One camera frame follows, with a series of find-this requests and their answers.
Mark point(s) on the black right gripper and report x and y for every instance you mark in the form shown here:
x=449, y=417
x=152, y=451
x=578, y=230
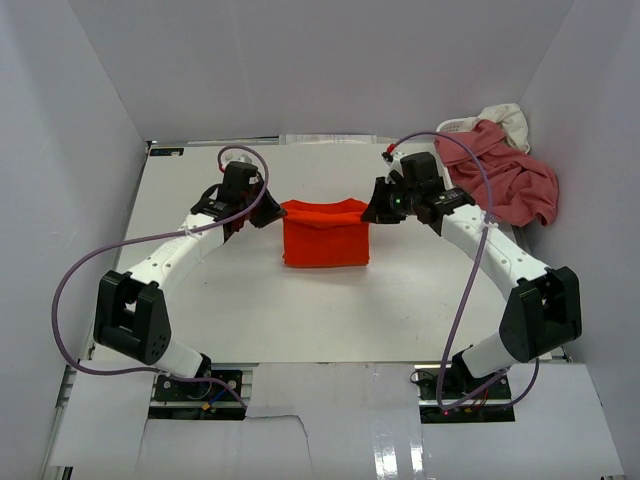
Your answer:
x=377, y=211

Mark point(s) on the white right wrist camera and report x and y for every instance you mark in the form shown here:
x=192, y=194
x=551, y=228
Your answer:
x=393, y=160

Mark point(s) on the cream white t shirt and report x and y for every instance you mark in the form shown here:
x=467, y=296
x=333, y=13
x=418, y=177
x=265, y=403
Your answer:
x=512, y=122

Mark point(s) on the white perforated laundry basket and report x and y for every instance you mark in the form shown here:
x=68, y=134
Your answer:
x=457, y=125

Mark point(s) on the black corner label plate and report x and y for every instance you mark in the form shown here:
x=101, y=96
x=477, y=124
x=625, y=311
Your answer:
x=166, y=152

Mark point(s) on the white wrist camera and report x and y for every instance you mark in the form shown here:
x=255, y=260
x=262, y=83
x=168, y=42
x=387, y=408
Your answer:
x=393, y=160
x=228, y=157

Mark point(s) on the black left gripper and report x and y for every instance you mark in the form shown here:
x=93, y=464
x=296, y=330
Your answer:
x=271, y=212

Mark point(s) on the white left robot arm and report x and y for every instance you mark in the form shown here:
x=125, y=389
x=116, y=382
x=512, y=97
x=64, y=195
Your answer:
x=132, y=316

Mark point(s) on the pink t shirt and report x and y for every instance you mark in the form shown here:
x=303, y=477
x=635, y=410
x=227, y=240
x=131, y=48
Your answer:
x=523, y=189

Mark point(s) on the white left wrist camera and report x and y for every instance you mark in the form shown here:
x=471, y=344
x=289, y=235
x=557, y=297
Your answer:
x=228, y=157

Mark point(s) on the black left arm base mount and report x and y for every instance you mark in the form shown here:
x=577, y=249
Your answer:
x=198, y=401

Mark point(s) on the orange t shirt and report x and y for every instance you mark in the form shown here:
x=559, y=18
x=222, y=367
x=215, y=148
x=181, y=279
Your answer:
x=325, y=235

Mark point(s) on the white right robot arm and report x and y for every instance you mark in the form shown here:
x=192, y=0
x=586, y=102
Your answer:
x=543, y=306

